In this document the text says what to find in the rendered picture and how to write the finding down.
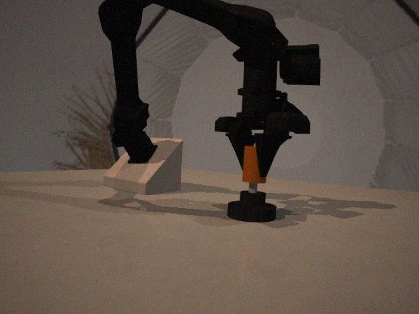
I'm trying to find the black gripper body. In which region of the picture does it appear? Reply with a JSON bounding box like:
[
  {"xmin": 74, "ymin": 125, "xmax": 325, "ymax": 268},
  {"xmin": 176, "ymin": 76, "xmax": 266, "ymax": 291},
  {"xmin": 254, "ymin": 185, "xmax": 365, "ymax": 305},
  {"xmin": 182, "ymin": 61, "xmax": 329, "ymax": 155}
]
[{"xmin": 215, "ymin": 80, "xmax": 310, "ymax": 136}]

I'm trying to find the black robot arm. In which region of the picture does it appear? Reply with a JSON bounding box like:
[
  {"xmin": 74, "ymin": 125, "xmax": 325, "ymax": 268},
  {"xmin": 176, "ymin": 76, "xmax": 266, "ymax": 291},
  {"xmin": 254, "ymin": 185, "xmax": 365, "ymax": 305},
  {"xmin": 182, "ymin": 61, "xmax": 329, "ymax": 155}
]
[{"xmin": 98, "ymin": 0, "xmax": 321, "ymax": 164}]

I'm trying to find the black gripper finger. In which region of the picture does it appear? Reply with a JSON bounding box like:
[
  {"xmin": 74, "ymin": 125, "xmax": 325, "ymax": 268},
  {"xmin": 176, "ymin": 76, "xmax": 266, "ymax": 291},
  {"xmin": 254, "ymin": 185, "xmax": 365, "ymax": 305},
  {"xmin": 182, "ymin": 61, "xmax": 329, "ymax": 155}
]
[
  {"xmin": 225, "ymin": 133, "xmax": 255, "ymax": 170},
  {"xmin": 254, "ymin": 133, "xmax": 292, "ymax": 177}
]

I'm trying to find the black round pedestal with silver shaft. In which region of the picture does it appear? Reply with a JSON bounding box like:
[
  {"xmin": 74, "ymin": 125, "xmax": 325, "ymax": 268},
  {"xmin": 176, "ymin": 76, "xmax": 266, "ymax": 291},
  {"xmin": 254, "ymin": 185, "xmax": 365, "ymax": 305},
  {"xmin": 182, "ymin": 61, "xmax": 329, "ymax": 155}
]
[{"xmin": 227, "ymin": 183, "xmax": 276, "ymax": 223}]

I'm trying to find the orange knob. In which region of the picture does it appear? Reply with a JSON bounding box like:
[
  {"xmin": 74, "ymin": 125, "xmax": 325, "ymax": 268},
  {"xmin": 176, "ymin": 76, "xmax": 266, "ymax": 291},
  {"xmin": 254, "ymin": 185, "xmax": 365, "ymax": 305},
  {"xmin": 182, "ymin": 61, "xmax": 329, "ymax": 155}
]
[{"xmin": 242, "ymin": 146, "xmax": 266, "ymax": 184}]

